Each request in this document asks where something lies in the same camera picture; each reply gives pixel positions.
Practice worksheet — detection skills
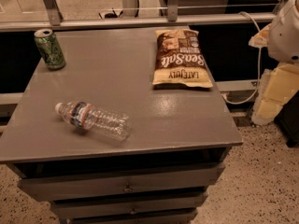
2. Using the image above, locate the grey drawer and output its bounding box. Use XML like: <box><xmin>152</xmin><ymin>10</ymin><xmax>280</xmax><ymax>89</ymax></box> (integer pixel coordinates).
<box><xmin>18</xmin><ymin>162</ymin><xmax>225</xmax><ymax>202</ymax></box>
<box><xmin>59</xmin><ymin>208</ymin><xmax>197</xmax><ymax>224</ymax></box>
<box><xmin>51</xmin><ymin>191</ymin><xmax>207</xmax><ymax>219</ymax></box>

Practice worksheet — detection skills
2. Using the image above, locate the white cable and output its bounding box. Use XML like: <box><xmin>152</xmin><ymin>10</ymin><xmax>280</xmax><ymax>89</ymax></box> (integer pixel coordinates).
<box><xmin>221</xmin><ymin>11</ymin><xmax>263</xmax><ymax>105</ymax></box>

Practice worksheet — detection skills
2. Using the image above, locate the yellow foam padding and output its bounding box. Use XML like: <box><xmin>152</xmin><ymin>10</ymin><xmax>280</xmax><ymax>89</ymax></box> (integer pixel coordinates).
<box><xmin>251</xmin><ymin>63</ymin><xmax>299</xmax><ymax>125</ymax></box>

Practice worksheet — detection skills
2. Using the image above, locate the grey drawer cabinet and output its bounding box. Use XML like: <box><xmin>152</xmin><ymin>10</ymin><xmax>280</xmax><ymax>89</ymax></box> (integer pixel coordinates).
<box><xmin>0</xmin><ymin>28</ymin><xmax>242</xmax><ymax>224</ymax></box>

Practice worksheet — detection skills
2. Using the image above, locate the bottom grey drawer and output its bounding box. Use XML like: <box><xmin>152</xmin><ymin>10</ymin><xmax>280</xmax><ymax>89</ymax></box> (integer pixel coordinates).
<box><xmin>59</xmin><ymin>208</ymin><xmax>197</xmax><ymax>224</ymax></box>

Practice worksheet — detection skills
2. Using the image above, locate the grey metal railing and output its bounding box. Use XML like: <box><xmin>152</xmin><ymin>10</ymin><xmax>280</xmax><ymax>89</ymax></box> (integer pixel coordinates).
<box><xmin>0</xmin><ymin>0</ymin><xmax>287</xmax><ymax>32</ymax></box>

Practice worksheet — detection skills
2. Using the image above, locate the brown sea salt chips bag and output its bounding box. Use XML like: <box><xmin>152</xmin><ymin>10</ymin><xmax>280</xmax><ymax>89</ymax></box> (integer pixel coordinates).
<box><xmin>152</xmin><ymin>29</ymin><xmax>213</xmax><ymax>89</ymax></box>

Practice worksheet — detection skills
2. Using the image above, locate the middle grey drawer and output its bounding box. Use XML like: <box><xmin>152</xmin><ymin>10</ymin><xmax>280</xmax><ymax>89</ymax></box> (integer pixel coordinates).
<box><xmin>51</xmin><ymin>191</ymin><xmax>207</xmax><ymax>219</ymax></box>

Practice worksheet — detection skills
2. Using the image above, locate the clear plastic water bottle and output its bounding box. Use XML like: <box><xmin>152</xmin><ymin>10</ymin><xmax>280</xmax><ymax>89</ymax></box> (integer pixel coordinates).
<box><xmin>55</xmin><ymin>101</ymin><xmax>130</xmax><ymax>141</ymax></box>

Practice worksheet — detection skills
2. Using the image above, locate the top grey drawer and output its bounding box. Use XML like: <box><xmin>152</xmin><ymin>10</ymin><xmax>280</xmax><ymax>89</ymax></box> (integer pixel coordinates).
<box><xmin>18</xmin><ymin>162</ymin><xmax>225</xmax><ymax>202</ymax></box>

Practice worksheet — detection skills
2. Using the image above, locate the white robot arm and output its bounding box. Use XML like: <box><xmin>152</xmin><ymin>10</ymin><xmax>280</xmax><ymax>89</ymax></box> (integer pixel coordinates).
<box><xmin>267</xmin><ymin>0</ymin><xmax>299</xmax><ymax>63</ymax></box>

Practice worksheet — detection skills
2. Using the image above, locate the green soda can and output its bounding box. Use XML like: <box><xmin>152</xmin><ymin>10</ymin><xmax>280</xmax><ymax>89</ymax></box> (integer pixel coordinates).
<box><xmin>34</xmin><ymin>29</ymin><xmax>66</xmax><ymax>70</ymax></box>

